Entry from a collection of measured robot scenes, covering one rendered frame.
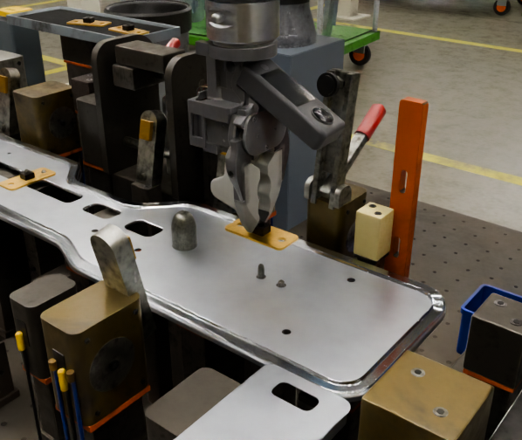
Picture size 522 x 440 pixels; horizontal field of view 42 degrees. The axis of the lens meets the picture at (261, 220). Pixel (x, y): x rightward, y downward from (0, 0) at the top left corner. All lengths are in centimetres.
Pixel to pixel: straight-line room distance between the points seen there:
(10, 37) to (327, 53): 69
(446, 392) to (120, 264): 33
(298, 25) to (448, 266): 59
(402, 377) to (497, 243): 103
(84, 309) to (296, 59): 86
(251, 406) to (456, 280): 85
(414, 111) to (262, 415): 38
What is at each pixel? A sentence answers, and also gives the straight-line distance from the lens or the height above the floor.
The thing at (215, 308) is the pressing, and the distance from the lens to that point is 77.
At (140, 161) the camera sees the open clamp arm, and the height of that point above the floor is 103.
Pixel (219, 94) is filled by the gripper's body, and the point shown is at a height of 122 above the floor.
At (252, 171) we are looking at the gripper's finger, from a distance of 74.
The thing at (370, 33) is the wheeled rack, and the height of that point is 27.
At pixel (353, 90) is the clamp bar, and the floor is 120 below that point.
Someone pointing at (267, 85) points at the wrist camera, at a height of 124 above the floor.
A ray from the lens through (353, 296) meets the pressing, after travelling 80.
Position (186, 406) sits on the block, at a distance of 68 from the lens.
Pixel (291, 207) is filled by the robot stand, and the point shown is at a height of 76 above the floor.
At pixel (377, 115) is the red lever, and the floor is 114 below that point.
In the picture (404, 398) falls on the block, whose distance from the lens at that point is 58.
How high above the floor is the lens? 144
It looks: 27 degrees down
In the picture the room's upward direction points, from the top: straight up
